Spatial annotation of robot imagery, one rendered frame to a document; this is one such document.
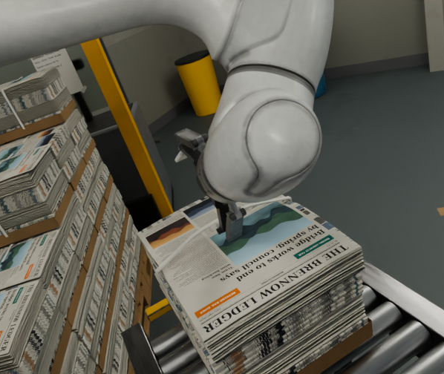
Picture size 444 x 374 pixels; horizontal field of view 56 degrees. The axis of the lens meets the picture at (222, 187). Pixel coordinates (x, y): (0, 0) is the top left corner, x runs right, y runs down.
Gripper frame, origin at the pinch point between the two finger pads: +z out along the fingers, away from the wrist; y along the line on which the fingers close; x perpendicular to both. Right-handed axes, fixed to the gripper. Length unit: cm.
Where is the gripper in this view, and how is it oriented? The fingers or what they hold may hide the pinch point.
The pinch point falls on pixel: (200, 189)
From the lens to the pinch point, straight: 77.0
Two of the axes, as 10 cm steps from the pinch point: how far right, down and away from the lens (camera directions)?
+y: 4.5, 8.9, -0.1
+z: -2.4, 1.3, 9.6
